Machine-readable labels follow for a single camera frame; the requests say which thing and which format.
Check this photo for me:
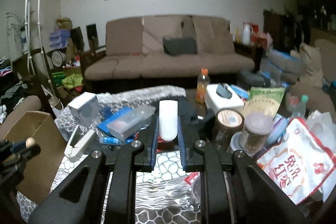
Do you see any white tissue box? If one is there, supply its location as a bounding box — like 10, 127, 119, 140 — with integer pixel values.
205, 84, 244, 114

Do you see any white small box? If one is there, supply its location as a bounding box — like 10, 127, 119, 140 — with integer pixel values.
68, 92, 101, 127

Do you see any green snack bag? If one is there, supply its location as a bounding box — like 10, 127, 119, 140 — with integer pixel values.
242, 87, 285, 118

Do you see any white thermos jug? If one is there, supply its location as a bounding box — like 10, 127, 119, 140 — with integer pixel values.
241, 23, 253, 46

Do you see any dark cushion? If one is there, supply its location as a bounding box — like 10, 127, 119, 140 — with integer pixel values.
162, 37, 198, 56

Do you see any orange drink bottle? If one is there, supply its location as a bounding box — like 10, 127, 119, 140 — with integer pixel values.
196, 68, 210, 104

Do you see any patterned grey table cloth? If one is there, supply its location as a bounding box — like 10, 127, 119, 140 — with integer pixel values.
16, 84, 211, 224

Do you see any white stapler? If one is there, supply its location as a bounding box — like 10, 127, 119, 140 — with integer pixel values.
64, 125, 97, 162

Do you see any brown armchair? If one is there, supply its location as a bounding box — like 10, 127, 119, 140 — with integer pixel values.
1, 96, 42, 140

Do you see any white floor stand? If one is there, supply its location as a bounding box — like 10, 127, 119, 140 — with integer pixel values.
23, 0, 60, 108

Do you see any white cylindrical bottle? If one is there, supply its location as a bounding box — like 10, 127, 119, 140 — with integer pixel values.
159, 100, 178, 141

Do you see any red white snack bag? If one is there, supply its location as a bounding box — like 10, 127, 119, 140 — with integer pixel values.
257, 118, 335, 205

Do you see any brown lidded jar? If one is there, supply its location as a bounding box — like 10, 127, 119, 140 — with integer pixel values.
214, 109, 244, 149

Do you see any clear jar with lid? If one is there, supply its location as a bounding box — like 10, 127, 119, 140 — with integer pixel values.
230, 112, 273, 157

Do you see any blue tube bottle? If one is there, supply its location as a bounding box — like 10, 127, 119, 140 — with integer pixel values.
99, 136, 134, 145

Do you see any brown cardboard box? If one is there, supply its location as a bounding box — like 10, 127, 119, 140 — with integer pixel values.
1, 111, 67, 204

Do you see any clear plastic storage box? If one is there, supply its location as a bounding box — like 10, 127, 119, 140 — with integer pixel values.
106, 105, 156, 141

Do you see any round tin can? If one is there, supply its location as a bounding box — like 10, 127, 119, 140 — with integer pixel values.
51, 51, 66, 68

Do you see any blue flat case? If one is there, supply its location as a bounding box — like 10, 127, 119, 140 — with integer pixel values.
96, 107, 132, 138

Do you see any brown sofa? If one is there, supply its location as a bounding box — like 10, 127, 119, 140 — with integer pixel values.
84, 15, 255, 81

